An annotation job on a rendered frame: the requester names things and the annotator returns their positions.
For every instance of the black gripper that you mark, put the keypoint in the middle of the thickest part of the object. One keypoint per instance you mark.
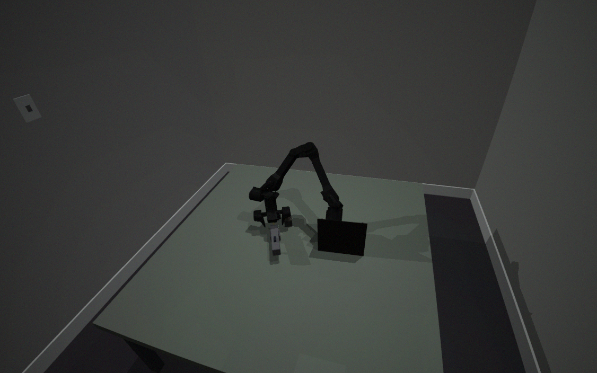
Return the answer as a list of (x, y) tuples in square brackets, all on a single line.
[(258, 215)]

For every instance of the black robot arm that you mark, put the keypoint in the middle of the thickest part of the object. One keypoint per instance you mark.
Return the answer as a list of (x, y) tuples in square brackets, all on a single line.
[(273, 183)]

